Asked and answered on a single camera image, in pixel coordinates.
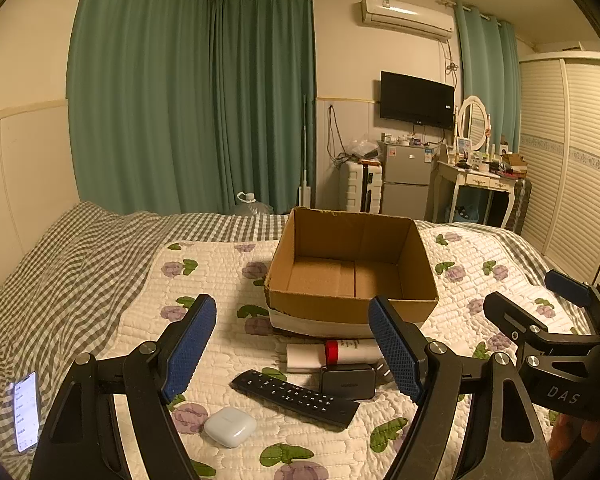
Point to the white earbuds case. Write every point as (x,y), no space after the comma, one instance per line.
(230,426)

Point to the wide green curtain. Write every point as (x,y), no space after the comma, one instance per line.
(180,100)

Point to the floral white quilt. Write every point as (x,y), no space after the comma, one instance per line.
(220,290)

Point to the silver small fridge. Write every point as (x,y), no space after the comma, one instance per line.
(407,180)

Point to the grey power bank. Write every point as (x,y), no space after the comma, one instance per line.
(347,382)

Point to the black wall television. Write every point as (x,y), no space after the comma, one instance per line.
(416,100)

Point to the smartphone with lit screen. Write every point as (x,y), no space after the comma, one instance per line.
(26,412)

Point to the cardboard box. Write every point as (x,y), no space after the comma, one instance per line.
(330,280)

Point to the narrow green curtain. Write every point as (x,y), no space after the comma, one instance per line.
(485,70)

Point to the large clear water bottle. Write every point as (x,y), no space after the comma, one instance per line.
(250,206)

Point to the white dressing table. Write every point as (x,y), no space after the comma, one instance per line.
(472,180)

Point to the dark upright suitcase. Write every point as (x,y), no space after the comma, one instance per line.
(522,205)

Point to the clear plastic bag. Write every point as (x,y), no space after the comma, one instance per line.
(362,149)

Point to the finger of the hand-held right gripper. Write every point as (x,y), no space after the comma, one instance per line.
(567,284)
(505,312)

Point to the grey checked bedsheet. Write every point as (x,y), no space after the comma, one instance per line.
(55,280)

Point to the white oval mirror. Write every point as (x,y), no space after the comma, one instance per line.
(472,120)

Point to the white tube with red cap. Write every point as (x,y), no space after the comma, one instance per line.
(352,350)

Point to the white suitcase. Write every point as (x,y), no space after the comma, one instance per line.
(360,187)

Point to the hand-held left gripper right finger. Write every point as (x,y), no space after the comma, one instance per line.
(395,352)

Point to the white louvred wardrobe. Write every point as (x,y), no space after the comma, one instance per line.
(570,160)

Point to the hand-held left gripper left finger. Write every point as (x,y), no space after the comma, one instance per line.
(190,347)

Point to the black remote control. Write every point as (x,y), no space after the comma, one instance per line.
(295,397)

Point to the white air conditioner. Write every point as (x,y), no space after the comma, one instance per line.
(407,14)

